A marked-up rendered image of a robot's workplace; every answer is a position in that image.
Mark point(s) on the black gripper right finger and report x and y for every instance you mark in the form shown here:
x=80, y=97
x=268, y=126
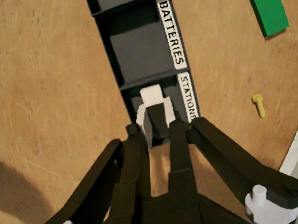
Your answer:
x=269, y=196

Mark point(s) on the yellow bolt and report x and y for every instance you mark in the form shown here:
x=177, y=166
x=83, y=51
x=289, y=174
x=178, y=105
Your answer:
x=258, y=99

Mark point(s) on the black rack of three bins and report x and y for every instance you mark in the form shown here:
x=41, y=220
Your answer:
x=137, y=51

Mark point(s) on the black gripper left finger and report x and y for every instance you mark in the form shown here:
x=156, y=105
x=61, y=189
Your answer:
x=90, y=201

